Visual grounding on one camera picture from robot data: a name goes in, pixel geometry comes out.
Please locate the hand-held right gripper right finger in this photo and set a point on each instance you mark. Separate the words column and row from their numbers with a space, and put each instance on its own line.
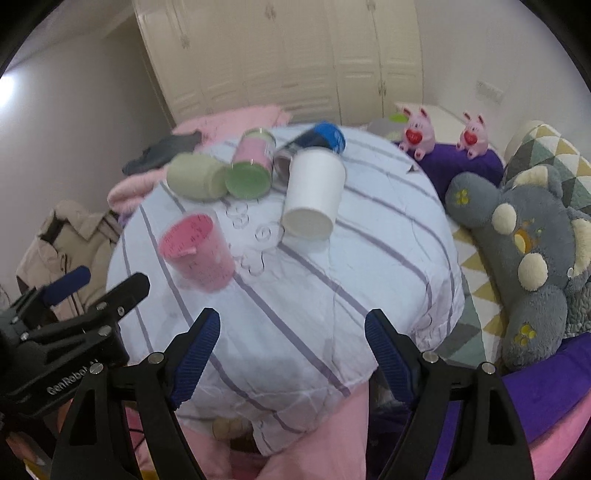
column 388, row 357

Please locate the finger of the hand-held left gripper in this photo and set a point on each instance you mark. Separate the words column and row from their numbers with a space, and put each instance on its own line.
column 69, row 282
column 124, row 295

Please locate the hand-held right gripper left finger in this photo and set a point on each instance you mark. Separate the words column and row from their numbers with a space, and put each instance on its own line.
column 198, row 360

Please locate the pink measuring cup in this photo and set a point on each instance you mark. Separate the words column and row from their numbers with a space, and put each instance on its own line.
column 196, row 254

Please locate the sage green cup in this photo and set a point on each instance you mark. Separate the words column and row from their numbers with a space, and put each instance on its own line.
column 191, row 175

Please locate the white paper cup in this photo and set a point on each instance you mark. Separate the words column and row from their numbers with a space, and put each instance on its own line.
column 314, row 194

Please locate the pink and green cup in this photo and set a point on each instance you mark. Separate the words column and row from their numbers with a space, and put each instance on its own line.
column 251, row 161

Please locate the blue and black cup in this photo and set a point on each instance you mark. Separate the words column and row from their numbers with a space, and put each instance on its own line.
column 323, row 136

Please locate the beige jacket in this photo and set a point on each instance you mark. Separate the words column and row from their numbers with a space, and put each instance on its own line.
column 69, row 244

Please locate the white striped bed sheet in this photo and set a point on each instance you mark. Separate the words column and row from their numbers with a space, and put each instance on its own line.
column 304, row 304

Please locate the pink bed sheet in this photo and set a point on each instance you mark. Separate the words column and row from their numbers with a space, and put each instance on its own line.
column 314, row 438

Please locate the pink blanket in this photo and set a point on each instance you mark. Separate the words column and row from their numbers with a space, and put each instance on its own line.
column 138, row 184

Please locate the dark grey cloth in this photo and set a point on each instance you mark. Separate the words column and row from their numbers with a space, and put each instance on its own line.
column 161, row 150

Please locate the purple blanket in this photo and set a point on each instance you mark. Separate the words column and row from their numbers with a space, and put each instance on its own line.
column 535, row 397

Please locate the grey plush toy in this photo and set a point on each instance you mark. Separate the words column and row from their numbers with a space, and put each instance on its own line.
column 540, row 221

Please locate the pink pig plush toy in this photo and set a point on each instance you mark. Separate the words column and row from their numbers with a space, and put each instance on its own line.
column 418, row 134
column 473, row 136

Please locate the cream wardrobe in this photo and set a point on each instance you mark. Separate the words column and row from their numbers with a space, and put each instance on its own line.
column 286, row 60

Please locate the white wall socket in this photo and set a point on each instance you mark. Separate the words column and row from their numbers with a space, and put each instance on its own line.
column 489, row 91

